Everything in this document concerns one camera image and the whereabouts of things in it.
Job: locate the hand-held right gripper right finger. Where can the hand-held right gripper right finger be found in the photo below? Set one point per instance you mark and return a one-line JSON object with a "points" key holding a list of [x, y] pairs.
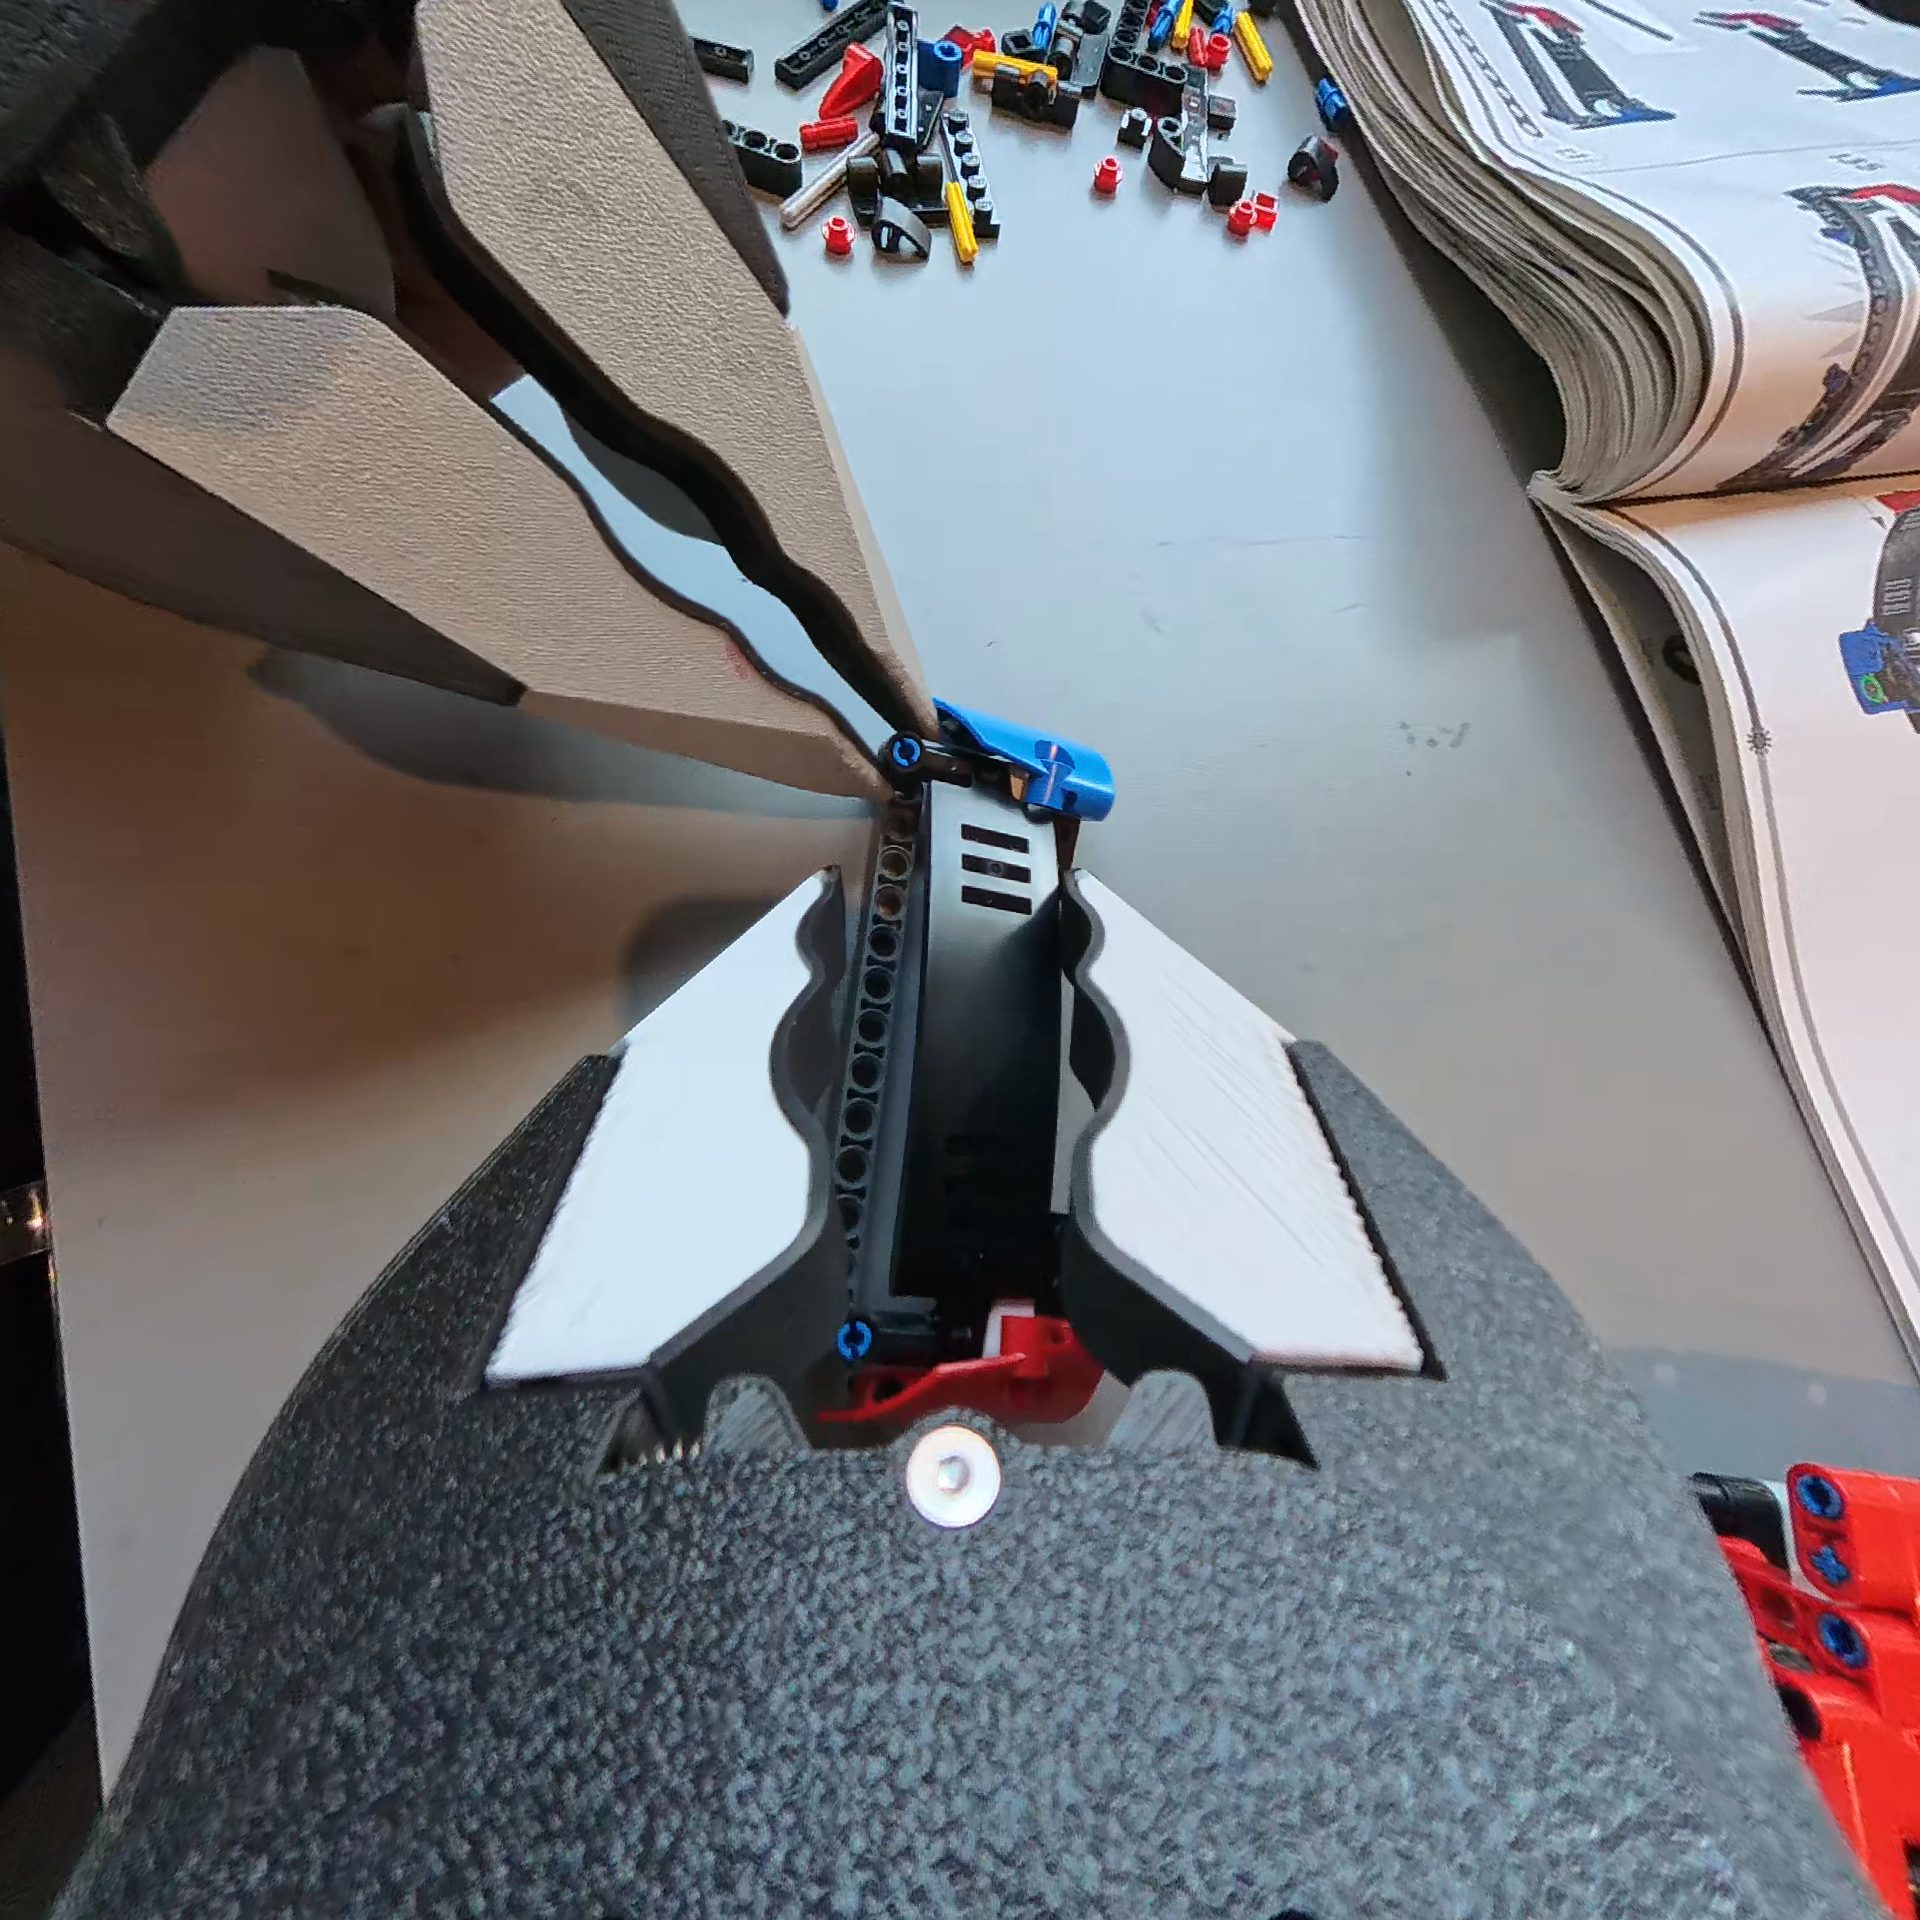
{"points": [[1230, 1185]]}

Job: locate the long dark toy beam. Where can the long dark toy beam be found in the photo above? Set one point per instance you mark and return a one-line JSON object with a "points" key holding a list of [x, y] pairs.
{"points": [[875, 1050]]}

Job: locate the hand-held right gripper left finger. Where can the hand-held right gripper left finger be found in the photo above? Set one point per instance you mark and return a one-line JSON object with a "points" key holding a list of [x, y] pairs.
{"points": [[690, 1185]]}

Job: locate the black panel toy brick assembly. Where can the black panel toy brick assembly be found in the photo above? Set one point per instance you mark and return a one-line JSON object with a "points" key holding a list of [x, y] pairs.
{"points": [[974, 1080]]}

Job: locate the grey desk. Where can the grey desk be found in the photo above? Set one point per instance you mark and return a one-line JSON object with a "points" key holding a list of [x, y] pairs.
{"points": [[1275, 601]]}

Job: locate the person's left hand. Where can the person's left hand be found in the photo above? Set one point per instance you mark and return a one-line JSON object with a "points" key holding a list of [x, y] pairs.
{"points": [[442, 322]]}

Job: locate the open building instruction booklet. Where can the open building instruction booklet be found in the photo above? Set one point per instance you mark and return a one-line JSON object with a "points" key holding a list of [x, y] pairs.
{"points": [[1651, 225]]}

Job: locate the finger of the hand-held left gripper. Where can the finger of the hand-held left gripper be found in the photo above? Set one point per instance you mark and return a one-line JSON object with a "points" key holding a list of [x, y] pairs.
{"points": [[421, 511], [631, 270]]}

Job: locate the red blue toy brick car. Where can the red blue toy brick car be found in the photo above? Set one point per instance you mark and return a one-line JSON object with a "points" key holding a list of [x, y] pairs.
{"points": [[1845, 1650]]}

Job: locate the pile of loose toy bricks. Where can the pile of loose toy bricks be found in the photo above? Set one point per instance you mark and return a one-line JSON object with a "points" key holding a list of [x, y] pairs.
{"points": [[901, 91]]}

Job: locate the light grey toy axle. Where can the light grey toy axle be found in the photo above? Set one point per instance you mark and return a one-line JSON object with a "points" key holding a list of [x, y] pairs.
{"points": [[825, 183]]}

